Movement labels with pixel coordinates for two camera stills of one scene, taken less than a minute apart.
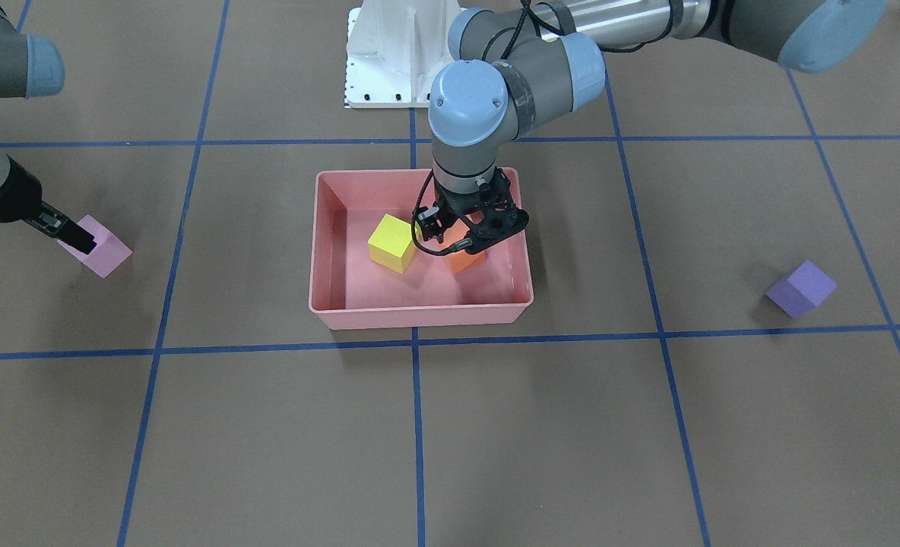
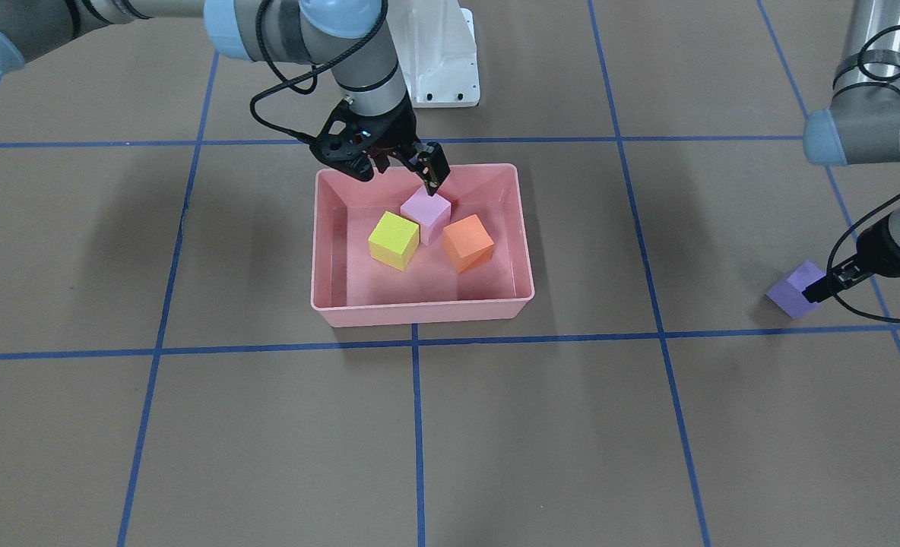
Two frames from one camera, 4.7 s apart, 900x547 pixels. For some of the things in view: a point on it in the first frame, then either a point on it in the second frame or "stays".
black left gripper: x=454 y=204 -> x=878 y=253
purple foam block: x=801 y=290 stays
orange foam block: x=461 y=261 stays
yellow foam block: x=391 y=245 stays
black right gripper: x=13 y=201 -> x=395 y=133
